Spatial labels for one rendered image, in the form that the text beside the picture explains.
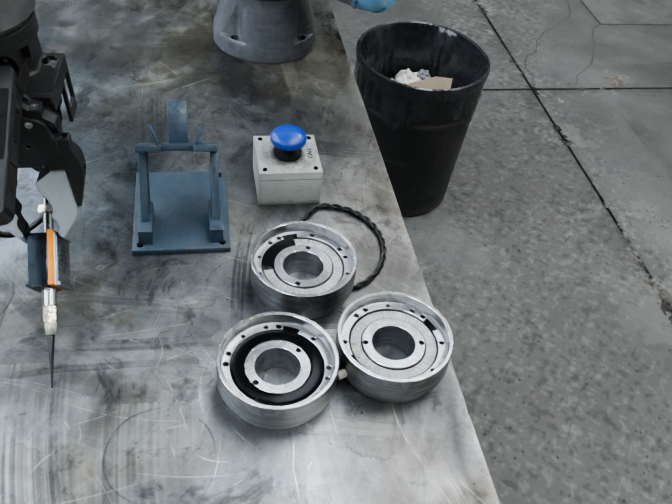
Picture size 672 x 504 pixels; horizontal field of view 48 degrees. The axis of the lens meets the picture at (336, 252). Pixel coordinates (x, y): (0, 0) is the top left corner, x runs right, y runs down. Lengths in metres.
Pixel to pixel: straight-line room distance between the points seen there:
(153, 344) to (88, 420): 0.09
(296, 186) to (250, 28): 0.32
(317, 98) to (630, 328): 1.20
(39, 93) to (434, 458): 0.43
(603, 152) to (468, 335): 0.96
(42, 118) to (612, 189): 2.00
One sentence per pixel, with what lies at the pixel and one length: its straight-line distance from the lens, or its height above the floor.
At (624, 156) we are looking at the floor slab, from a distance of 2.58.
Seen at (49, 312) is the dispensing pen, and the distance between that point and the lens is 0.71.
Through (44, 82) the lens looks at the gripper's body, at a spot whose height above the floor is 1.03.
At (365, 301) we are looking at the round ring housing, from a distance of 0.71.
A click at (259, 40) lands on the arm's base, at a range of 1.09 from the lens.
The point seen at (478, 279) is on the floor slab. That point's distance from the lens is 1.97.
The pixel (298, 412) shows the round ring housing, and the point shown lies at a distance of 0.64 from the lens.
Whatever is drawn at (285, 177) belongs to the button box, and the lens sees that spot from 0.83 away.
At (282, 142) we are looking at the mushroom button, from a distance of 0.83.
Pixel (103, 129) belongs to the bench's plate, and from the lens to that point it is 0.98.
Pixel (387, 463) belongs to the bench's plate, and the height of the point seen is 0.80.
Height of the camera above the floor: 1.36
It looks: 44 degrees down
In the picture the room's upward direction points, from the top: 8 degrees clockwise
